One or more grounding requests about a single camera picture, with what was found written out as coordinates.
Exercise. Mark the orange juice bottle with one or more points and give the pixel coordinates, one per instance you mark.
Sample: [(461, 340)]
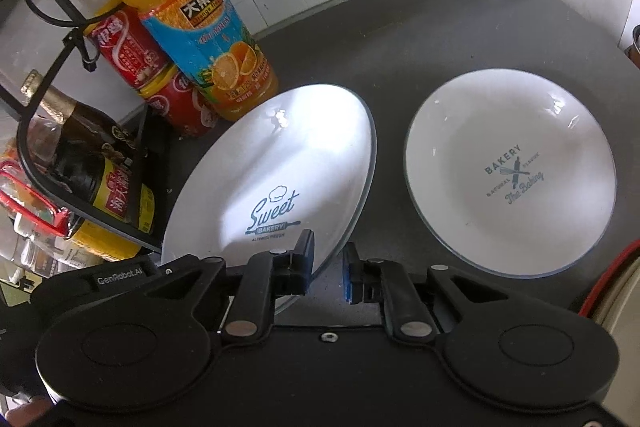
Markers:
[(210, 44)]

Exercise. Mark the person's hand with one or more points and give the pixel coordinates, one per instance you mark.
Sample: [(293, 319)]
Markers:
[(25, 414)]

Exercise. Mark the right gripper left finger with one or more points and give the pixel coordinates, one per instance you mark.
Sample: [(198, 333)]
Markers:
[(256, 286)]

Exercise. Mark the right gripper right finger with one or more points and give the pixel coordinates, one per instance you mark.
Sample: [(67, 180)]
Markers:
[(388, 284)]

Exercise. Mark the white Sweet Bakery plate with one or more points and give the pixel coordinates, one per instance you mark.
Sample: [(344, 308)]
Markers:
[(303, 160)]

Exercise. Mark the dark soy sauce bottle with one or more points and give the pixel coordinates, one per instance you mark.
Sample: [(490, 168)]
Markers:
[(86, 152)]

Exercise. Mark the red drink can upper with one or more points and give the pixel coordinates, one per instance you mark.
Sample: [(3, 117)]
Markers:
[(125, 43)]

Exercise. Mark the red drink can lower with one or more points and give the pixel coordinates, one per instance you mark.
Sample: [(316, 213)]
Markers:
[(173, 96)]

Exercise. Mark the red drink can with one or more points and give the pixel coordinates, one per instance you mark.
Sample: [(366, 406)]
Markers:
[(125, 43), (173, 96)]

